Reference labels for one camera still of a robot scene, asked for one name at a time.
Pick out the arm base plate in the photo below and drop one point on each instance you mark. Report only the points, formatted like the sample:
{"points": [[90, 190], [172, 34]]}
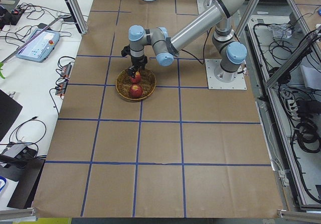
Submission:
{"points": [[218, 79], [203, 5]]}

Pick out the red apple in basket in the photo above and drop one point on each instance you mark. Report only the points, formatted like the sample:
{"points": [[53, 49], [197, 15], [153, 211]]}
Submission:
{"points": [[135, 91]]}

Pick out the red yellow apple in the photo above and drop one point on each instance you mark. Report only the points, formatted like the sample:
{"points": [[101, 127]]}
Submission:
{"points": [[136, 79]]}

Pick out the aluminium frame post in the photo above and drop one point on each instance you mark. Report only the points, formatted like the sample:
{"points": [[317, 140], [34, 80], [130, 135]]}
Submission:
{"points": [[77, 16]]}

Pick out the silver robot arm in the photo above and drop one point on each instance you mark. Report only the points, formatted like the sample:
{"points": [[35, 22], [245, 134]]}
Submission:
{"points": [[217, 15]]}

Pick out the teach pendant tablet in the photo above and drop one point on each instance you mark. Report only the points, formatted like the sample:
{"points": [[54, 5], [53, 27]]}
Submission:
{"points": [[40, 48]]}

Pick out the woven wicker basket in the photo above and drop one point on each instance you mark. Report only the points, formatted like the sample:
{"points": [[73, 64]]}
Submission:
{"points": [[148, 84]]}

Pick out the black laptop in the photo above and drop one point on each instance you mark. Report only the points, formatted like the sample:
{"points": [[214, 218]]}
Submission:
{"points": [[10, 110]]}

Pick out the long reach grabber tool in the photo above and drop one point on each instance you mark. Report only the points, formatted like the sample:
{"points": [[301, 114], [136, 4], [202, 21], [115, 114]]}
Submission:
{"points": [[33, 37]]}

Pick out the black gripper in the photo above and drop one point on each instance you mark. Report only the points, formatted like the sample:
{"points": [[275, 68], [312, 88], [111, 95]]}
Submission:
{"points": [[137, 61]]}

